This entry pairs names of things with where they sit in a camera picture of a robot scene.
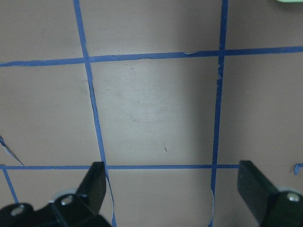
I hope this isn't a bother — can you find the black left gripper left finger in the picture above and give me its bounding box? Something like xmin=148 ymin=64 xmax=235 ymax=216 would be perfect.
xmin=0 ymin=162 xmax=111 ymax=227

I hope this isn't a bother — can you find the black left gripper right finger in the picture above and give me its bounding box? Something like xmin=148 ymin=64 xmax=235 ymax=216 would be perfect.
xmin=237 ymin=160 xmax=303 ymax=227

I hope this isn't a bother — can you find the light green tray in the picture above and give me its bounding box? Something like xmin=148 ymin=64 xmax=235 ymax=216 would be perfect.
xmin=277 ymin=0 xmax=303 ymax=3

